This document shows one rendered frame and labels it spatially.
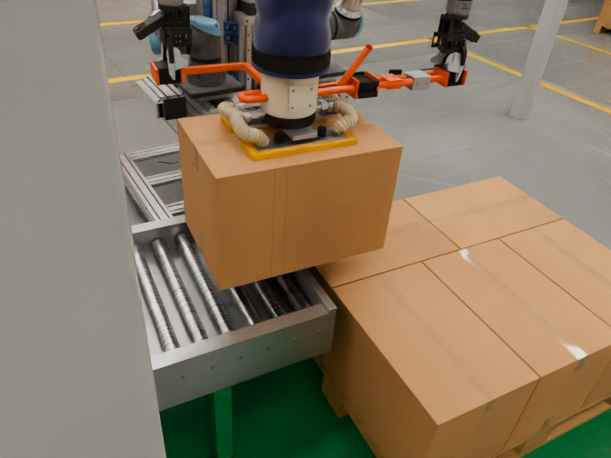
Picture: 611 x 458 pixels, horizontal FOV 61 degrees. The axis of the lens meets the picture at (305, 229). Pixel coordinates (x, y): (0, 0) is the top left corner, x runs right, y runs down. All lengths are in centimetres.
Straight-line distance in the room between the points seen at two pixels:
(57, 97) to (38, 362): 16
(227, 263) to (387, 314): 58
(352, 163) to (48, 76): 135
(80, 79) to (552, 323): 185
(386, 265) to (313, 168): 63
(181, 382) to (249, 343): 22
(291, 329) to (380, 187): 53
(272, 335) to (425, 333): 50
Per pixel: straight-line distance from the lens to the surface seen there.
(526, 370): 179
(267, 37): 146
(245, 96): 153
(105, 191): 28
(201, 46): 204
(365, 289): 187
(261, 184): 145
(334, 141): 157
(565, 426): 242
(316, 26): 146
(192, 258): 195
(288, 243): 161
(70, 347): 34
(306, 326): 167
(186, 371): 159
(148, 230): 204
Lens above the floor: 178
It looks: 36 degrees down
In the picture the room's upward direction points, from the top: 5 degrees clockwise
